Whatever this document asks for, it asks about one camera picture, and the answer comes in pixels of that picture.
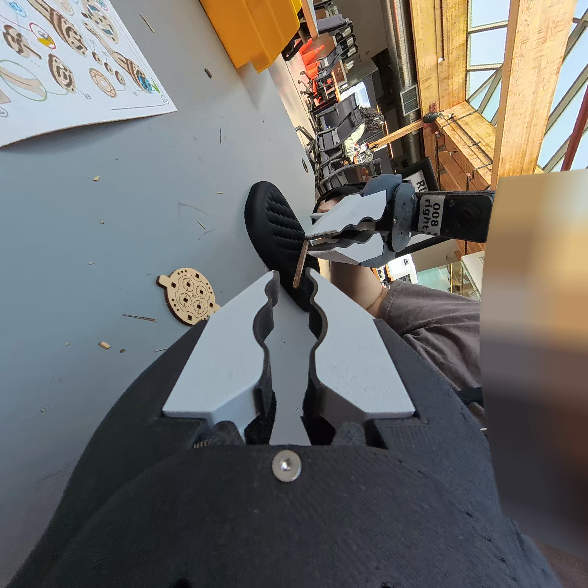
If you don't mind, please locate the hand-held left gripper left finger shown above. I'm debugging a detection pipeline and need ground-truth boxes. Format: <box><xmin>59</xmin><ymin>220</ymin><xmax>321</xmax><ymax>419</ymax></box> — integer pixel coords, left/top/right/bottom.
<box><xmin>162</xmin><ymin>270</ymin><xmax>282</xmax><ymax>444</ymax></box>

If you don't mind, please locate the yellow plastic bin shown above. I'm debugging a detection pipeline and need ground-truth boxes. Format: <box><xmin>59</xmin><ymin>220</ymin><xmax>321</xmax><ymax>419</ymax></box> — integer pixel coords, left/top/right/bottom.
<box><xmin>198</xmin><ymin>0</ymin><xmax>304</xmax><ymax>74</ymax></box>

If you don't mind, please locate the thin wooden stick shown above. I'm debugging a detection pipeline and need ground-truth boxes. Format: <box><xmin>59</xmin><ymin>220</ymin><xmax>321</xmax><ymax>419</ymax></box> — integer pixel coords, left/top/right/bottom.
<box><xmin>292</xmin><ymin>240</ymin><xmax>310</xmax><ymax>290</ymax></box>

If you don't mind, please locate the black textured wrist rest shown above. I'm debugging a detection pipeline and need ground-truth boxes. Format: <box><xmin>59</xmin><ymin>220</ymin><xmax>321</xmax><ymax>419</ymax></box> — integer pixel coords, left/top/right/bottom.
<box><xmin>244</xmin><ymin>180</ymin><xmax>321</xmax><ymax>313</ymax></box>

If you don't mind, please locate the framed right marker sign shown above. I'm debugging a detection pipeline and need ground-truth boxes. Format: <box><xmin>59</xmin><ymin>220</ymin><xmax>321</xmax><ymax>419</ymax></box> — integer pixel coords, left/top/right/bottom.
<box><xmin>401</xmin><ymin>157</ymin><xmax>439</xmax><ymax>194</ymax></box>

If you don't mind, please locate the person's right hand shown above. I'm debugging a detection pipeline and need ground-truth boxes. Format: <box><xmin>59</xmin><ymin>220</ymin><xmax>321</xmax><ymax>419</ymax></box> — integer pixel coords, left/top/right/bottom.
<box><xmin>315</xmin><ymin>185</ymin><xmax>366</xmax><ymax>217</ymax></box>

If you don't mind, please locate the round perforated wooden disc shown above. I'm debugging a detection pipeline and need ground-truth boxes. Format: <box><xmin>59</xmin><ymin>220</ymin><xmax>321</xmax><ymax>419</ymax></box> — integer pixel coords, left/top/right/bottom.
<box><xmin>156</xmin><ymin>268</ymin><xmax>220</xmax><ymax>327</ymax></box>

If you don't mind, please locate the person's right forearm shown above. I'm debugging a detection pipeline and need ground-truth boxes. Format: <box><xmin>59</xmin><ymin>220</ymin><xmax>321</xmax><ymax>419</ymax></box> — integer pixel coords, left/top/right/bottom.
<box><xmin>330</xmin><ymin>262</ymin><xmax>391</xmax><ymax>319</ymax></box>

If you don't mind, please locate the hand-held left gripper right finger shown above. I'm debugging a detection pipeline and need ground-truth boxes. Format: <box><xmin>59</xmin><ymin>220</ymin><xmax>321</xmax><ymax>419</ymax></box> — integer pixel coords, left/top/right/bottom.
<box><xmin>304</xmin><ymin>269</ymin><xmax>417</xmax><ymax>443</ymax></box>

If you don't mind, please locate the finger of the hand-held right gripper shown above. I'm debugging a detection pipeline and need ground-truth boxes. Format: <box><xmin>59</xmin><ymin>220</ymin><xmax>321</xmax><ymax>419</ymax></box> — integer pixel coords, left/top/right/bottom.
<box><xmin>304</xmin><ymin>189</ymin><xmax>388</xmax><ymax>239</ymax></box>
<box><xmin>309</xmin><ymin>234</ymin><xmax>386</xmax><ymax>267</ymax></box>

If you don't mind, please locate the white instruction booklet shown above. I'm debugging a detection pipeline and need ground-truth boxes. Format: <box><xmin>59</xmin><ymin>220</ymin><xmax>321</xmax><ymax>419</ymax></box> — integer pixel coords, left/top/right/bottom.
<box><xmin>0</xmin><ymin>0</ymin><xmax>178</xmax><ymax>149</ymax></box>

